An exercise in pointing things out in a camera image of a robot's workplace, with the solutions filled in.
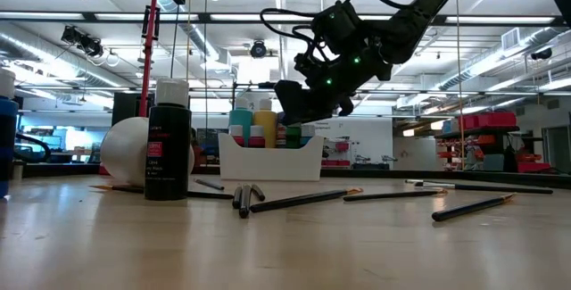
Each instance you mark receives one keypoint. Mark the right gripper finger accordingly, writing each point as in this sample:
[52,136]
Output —
[299,102]

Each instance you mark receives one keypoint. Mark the small teal paint bottle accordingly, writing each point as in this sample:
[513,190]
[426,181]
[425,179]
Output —
[308,130]

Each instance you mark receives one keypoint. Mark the large yellow paint bottle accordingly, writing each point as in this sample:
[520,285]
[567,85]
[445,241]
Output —
[266,122]

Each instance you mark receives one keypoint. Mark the large cyan paint bottle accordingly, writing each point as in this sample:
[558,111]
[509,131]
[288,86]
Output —
[241,118]

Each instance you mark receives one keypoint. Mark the white plastic bin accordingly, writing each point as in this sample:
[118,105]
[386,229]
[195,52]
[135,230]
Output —
[272,165]

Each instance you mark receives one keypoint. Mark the small black paint bottle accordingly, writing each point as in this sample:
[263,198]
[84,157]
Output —
[167,169]

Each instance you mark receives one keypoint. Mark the white cup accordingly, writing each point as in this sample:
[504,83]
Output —
[122,151]

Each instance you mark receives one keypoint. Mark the black paintbrush white bristles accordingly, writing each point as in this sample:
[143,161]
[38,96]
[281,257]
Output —
[499,188]

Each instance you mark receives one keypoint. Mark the small blue paint bottle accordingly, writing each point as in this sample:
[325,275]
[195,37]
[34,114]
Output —
[6,147]

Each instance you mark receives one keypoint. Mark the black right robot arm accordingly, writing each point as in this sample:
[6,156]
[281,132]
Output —
[428,9]

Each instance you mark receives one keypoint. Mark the red tool rack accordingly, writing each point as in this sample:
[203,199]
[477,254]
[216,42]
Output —
[341,146]

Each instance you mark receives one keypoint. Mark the person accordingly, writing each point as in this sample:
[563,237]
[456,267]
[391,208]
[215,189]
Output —
[196,147]

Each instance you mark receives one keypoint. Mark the storage shelf unit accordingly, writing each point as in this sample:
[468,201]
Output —
[479,130]

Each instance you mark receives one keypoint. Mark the red storage bin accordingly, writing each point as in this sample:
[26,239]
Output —
[490,120]

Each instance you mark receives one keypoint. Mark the red desk lamp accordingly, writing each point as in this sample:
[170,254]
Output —
[148,58]

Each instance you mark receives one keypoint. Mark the black monitor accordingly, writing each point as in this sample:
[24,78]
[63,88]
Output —
[127,107]

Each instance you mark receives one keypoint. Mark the black ceiling-mounted device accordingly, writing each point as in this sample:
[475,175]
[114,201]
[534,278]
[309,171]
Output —
[85,44]

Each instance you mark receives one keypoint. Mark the white cylinder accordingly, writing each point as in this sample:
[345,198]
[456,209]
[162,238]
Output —
[18,173]

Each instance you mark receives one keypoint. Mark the black metal frame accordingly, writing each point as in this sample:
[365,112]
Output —
[250,85]

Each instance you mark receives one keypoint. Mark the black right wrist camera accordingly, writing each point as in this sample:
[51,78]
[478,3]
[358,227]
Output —
[334,20]

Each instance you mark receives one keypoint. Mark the black ceiling camera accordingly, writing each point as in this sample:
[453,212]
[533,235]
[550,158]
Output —
[258,50]

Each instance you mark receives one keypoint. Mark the silver ceiling air duct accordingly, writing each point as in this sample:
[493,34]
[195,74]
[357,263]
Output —
[540,38]
[27,53]

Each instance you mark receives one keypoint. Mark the black dome camera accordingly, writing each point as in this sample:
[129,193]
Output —
[542,53]

